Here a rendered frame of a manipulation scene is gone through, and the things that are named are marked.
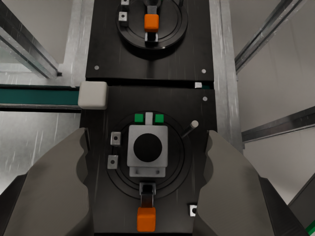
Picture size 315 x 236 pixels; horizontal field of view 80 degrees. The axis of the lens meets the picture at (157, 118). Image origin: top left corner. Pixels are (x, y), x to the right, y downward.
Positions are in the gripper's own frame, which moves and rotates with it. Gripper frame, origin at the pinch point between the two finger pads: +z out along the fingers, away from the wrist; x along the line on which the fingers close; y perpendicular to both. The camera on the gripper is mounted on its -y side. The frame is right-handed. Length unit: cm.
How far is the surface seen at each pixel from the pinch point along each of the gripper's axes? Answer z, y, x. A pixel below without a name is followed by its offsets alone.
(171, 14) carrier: 30.1, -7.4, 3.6
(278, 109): 30.2, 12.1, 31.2
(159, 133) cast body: 6.6, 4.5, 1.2
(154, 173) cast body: 5.9, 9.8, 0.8
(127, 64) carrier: 25.0, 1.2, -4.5
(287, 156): 22.7, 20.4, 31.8
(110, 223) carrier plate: 7.0, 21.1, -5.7
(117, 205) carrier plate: 8.7, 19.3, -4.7
